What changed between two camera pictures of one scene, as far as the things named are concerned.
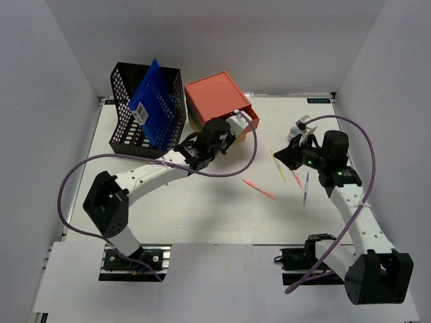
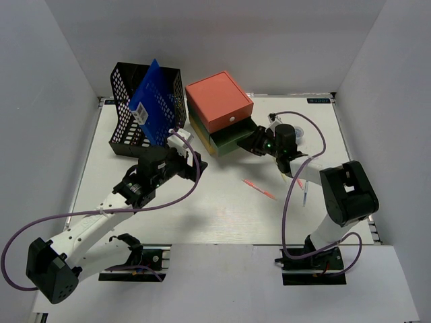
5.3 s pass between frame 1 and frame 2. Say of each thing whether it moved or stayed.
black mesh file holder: stayed
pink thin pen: stayed
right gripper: moved
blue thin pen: stayed
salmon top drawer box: moved
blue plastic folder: stayed
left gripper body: moved
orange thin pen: stayed
